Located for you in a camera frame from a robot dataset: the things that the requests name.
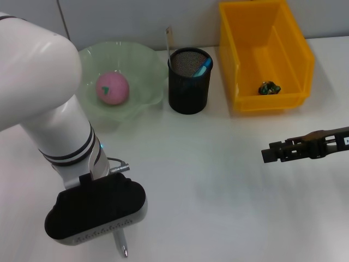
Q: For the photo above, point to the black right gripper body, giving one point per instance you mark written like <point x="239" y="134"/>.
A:
<point x="330" y="142"/>

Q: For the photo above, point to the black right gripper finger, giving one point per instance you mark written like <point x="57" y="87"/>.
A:
<point x="272" y="154"/>

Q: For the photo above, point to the green plastic wrapper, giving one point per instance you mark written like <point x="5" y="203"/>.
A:
<point x="269" y="88"/>

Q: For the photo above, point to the blue scissors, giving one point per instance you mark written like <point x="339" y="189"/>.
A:
<point x="204" y="66"/>

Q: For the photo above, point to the clear plastic ruler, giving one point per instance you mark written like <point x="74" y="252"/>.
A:
<point x="169" y="38"/>

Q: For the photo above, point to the pink peach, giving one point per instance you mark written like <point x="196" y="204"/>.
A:
<point x="114" y="90"/>

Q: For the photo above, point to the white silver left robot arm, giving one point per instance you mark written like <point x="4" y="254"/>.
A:
<point x="41" y="82"/>

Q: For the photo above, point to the black mesh pen holder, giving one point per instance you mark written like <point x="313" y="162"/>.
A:
<point x="188" y="92"/>

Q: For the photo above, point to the translucent green fruit plate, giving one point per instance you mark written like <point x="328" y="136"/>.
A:
<point x="144" y="68"/>

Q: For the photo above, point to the grey white pen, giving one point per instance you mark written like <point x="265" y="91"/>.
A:
<point x="121" y="243"/>

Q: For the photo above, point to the yellow plastic bin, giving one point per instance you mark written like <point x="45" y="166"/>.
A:
<point x="267" y="54"/>

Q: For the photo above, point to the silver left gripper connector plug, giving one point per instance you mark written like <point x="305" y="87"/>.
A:
<point x="120" y="167"/>

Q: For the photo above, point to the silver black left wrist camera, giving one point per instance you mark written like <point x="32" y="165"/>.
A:
<point x="95" y="207"/>

